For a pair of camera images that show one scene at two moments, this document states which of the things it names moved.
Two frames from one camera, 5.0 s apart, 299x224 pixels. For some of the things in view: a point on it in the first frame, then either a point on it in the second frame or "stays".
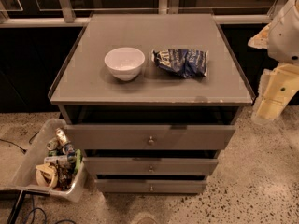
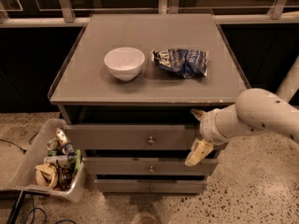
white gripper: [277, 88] -> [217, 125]
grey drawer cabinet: [150, 100] stays
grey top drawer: [149, 137] stays
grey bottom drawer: [149, 186] stays
